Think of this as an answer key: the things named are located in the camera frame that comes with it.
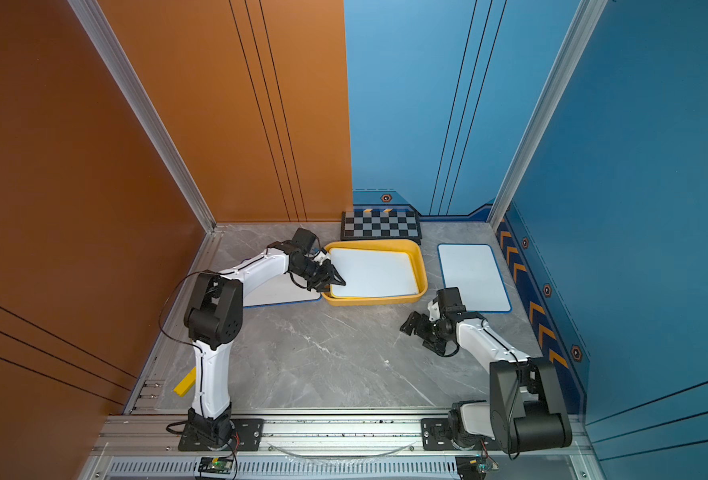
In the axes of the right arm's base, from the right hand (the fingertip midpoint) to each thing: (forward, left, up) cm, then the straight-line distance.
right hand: (412, 334), depth 88 cm
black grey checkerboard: (+45, 0, +2) cm, 45 cm away
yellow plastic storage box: (+32, 0, +4) cm, 32 cm away
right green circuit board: (-32, -12, -4) cm, 34 cm away
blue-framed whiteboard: (+27, -25, -3) cm, 37 cm away
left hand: (+15, +20, +6) cm, 26 cm away
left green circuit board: (-32, +49, -4) cm, 59 cm away
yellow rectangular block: (-14, +63, -1) cm, 64 cm away
